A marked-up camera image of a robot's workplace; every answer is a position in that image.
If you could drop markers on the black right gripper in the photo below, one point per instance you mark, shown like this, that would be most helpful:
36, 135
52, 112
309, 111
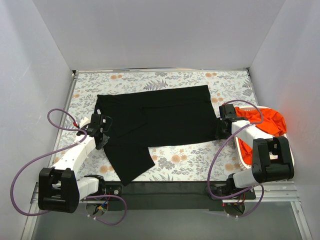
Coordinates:
220, 131

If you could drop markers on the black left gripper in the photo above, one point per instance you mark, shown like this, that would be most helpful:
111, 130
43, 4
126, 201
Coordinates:
103, 141

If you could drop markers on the black t shirt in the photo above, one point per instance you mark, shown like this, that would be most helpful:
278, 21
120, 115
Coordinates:
159, 118

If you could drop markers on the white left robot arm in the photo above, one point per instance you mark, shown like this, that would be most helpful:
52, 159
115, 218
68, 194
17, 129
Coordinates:
59, 187

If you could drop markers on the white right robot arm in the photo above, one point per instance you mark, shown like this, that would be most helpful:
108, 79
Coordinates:
271, 155

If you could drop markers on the orange t shirt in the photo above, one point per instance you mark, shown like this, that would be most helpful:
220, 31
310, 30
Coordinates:
273, 124

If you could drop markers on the floral patterned table mat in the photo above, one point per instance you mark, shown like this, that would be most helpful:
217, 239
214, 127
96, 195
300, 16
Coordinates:
191, 162

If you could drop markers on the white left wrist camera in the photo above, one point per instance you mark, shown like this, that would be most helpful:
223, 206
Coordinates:
84, 121

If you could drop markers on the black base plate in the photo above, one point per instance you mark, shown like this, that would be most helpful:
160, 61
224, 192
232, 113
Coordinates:
163, 195

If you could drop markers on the aluminium frame rail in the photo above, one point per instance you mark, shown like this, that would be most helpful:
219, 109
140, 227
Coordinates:
280, 191

